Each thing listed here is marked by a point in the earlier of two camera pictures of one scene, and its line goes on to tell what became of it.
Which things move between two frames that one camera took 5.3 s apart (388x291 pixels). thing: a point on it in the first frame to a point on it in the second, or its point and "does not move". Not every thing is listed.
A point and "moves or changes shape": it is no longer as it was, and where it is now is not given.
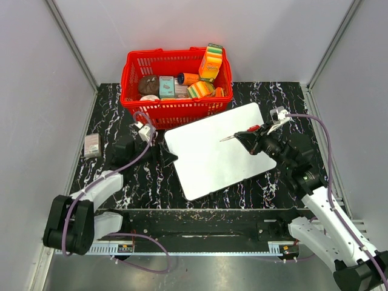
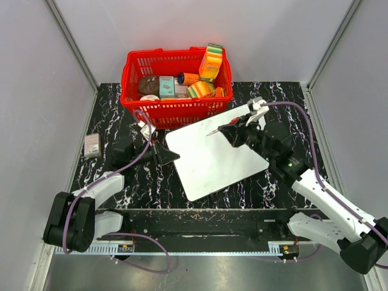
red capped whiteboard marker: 254,128 moves or changes shape
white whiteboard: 204,163 does not move
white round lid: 151,97 does not move
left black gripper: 160,156 does not move
